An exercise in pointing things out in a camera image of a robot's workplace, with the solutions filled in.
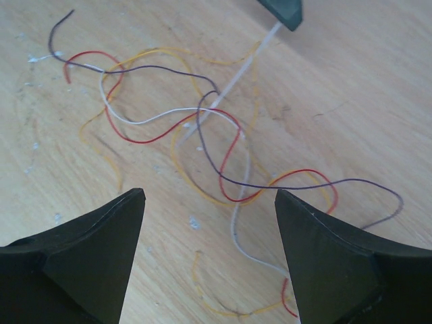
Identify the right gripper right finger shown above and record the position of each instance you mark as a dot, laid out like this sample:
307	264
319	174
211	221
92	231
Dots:
343	274

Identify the white zip tie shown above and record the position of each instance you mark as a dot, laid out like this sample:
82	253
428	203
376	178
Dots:
232	82

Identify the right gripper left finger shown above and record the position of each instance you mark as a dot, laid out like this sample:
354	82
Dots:
76	272

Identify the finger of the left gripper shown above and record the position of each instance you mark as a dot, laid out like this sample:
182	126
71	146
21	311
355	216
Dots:
288	12

